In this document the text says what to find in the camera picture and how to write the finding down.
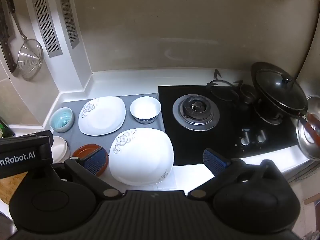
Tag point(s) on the small brown plate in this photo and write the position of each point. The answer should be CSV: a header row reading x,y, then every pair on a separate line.
x,y
81,152

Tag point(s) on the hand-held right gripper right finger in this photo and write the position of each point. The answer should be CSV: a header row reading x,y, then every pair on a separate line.
x,y
214,161

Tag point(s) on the grey mat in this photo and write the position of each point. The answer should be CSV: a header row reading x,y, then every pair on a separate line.
x,y
75,137

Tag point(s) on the kitchen cleaver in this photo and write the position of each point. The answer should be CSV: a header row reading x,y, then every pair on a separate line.
x,y
6,37

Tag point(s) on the white floral square plate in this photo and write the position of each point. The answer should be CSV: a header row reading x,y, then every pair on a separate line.
x,y
105,115
142,157

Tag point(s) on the black glass gas stove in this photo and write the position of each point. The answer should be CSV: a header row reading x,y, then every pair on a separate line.
x,y
175,141

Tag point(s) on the plain white bowl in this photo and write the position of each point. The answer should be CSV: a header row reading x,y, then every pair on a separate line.
x,y
60,148

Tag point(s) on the gas stove burner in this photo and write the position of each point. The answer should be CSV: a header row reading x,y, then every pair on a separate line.
x,y
196,112
271,120

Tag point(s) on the metal mesh strainer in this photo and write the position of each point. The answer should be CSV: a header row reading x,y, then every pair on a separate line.
x,y
30,57

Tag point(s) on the wooden cutting board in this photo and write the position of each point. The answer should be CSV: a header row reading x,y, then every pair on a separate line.
x,y
10,187

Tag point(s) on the white bowl blue pattern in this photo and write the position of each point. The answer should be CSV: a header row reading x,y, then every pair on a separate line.
x,y
145,108

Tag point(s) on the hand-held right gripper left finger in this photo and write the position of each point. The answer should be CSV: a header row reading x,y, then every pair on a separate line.
x,y
94,162

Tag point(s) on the stove knob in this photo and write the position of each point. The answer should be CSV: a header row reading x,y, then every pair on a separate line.
x,y
244,138
261,136

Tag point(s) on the black wok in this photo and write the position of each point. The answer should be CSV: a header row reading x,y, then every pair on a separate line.
x,y
265,106

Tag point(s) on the glass wok lid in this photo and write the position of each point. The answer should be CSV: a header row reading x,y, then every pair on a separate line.
x,y
273,85

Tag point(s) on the black pot support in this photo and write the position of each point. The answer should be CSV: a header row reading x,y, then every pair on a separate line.
x,y
223,82

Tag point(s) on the teal glazed bowl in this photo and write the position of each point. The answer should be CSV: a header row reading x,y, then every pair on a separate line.
x,y
61,120

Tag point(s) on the green bottle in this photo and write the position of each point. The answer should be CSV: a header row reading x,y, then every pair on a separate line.
x,y
3,128

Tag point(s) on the grey wall vent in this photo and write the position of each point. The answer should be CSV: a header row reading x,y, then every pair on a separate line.
x,y
47,25
68,17

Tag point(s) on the steel pot lid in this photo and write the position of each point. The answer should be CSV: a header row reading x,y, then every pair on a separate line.
x,y
306,140

